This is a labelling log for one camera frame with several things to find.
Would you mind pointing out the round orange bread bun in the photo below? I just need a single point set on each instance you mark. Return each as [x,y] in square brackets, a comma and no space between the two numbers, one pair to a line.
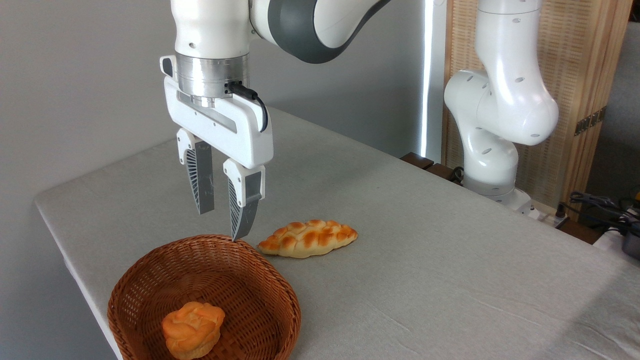
[192,327]

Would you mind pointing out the metal screen hinge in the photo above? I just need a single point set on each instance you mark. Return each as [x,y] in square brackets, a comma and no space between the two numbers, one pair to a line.
[590,121]

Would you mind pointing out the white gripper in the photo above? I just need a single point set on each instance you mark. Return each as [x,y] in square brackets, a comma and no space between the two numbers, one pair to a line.
[240,135]

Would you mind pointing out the bamboo folding screen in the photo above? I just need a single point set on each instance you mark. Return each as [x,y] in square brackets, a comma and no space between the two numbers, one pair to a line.
[575,50]

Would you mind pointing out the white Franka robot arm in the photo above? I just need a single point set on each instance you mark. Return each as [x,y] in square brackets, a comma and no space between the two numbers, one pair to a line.
[500,100]

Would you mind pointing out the grey tablecloth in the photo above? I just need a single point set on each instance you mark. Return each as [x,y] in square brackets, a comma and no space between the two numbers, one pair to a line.
[425,260]

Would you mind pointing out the dark brown wooden base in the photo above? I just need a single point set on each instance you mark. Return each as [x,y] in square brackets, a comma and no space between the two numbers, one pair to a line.
[425,164]

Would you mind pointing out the brown wicker basket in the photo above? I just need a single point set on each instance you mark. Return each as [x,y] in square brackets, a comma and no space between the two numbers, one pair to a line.
[250,310]

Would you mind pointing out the white power strip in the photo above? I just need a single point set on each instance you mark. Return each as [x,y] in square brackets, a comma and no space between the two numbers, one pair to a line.
[547,215]

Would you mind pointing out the long braided bread loaf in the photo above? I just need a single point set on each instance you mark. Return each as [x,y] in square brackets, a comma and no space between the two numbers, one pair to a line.
[307,239]

